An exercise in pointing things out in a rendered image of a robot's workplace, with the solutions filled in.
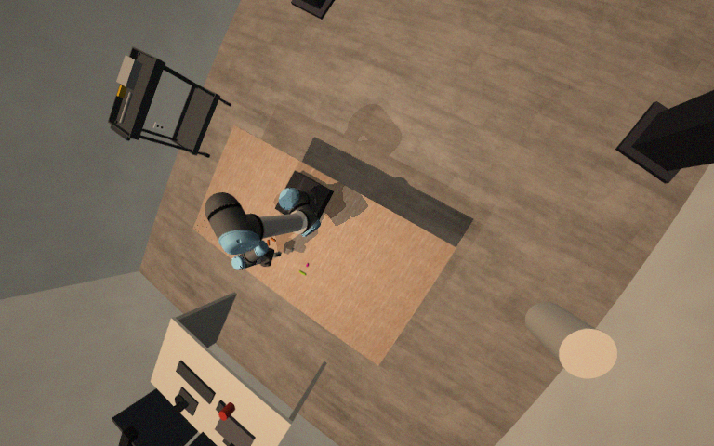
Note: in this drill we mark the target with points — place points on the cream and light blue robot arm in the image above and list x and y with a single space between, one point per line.
238 232

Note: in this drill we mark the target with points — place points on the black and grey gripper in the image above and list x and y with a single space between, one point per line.
267 258

